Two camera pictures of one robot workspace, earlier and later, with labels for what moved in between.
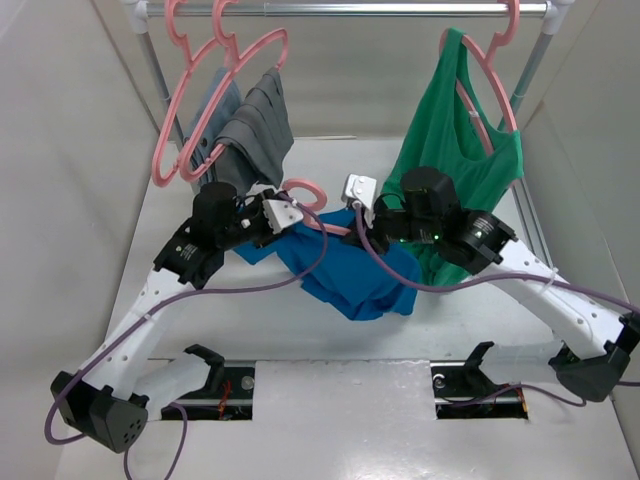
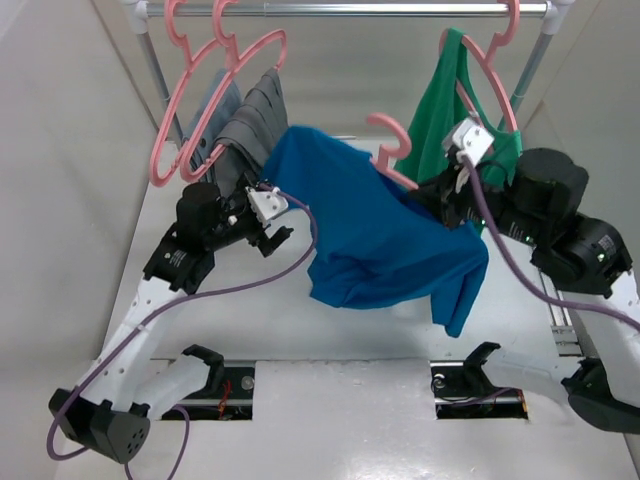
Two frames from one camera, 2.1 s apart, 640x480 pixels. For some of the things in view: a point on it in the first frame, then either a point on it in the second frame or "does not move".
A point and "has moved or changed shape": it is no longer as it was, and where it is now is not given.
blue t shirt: [339, 271] has moved or changed shape
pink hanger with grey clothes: [235, 55] does not move
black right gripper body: [398, 225] to [458, 199]
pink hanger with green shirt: [487, 62] does not move
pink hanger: [312, 217] to [392, 152]
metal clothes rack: [137, 14] does not move
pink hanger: [190, 62] does not move
